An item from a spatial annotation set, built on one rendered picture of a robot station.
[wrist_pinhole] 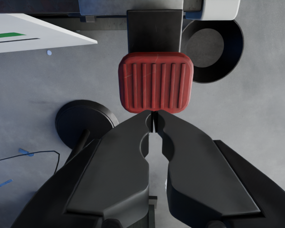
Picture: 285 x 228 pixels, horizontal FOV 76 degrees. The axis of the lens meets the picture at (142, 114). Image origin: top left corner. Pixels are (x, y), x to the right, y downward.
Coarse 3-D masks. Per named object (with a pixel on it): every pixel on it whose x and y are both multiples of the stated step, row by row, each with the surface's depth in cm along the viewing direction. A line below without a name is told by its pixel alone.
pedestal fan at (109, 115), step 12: (72, 108) 100; (84, 108) 100; (96, 108) 100; (60, 120) 104; (72, 120) 104; (84, 120) 104; (96, 120) 103; (108, 120) 103; (60, 132) 108; (72, 132) 108; (84, 132) 104; (96, 132) 107; (72, 144) 112; (84, 144) 98; (72, 156) 86
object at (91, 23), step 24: (0, 0) 26; (24, 0) 26; (48, 0) 26; (72, 0) 26; (96, 0) 24; (120, 0) 24; (144, 0) 24; (168, 0) 24; (192, 0) 26; (72, 24) 81; (96, 24) 81; (120, 24) 81
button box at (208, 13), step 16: (208, 0) 25; (224, 0) 25; (32, 16) 61; (48, 16) 60; (64, 16) 59; (96, 16) 58; (112, 16) 57; (192, 16) 32; (208, 16) 26; (224, 16) 26
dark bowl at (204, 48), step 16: (192, 32) 83; (208, 32) 84; (224, 32) 82; (240, 32) 78; (192, 48) 87; (208, 48) 87; (224, 48) 87; (240, 48) 81; (208, 64) 91; (224, 64) 87; (208, 80) 89
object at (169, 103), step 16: (128, 64) 16; (144, 64) 16; (160, 64) 16; (176, 64) 16; (192, 64) 16; (128, 80) 17; (144, 80) 17; (160, 80) 17; (176, 80) 17; (192, 80) 17; (128, 96) 18; (144, 96) 18; (160, 96) 18; (176, 96) 18; (176, 112) 18
